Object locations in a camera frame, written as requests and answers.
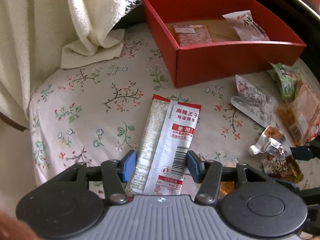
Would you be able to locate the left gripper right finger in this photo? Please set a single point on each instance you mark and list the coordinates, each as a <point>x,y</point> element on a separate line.
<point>206,173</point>

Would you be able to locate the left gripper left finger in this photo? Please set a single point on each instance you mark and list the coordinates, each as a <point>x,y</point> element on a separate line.
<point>114,174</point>

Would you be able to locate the clear orange tofu snack pack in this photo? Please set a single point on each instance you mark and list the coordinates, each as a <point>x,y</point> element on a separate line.
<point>298,117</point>

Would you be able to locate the silver brown snack bag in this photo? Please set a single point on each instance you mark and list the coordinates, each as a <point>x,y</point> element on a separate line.
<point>276,157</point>

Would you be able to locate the red white spicy strip pack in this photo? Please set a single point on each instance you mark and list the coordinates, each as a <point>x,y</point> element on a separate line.
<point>165,142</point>

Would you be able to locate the green white snack bag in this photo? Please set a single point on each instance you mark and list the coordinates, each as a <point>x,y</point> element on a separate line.
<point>287,78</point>

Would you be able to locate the white bamboo shoot snack bag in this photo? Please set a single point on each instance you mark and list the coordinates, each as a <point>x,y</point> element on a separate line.
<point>245,27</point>

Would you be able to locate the dark red spicy snack pack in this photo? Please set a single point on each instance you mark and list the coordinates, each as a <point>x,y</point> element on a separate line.
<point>189,34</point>

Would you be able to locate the red cardboard box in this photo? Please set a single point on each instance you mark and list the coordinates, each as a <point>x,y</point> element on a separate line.
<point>224,54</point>

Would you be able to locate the dark coffee table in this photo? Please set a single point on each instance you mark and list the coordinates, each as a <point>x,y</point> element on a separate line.
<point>302,20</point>

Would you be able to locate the white towel blanket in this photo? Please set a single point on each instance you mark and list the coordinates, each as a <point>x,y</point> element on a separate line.
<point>40,36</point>

